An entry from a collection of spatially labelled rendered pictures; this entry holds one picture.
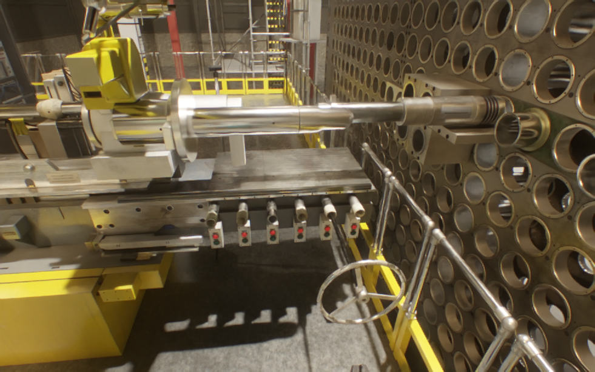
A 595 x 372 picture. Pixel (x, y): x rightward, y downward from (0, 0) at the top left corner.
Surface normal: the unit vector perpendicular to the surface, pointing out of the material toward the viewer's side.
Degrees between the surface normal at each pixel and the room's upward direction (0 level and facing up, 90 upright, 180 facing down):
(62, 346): 90
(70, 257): 0
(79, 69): 90
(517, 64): 101
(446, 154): 90
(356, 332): 0
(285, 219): 90
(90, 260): 0
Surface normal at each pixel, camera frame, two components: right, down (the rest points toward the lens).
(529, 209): -0.99, 0.05
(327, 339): 0.01, -0.87
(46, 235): 0.13, 0.50
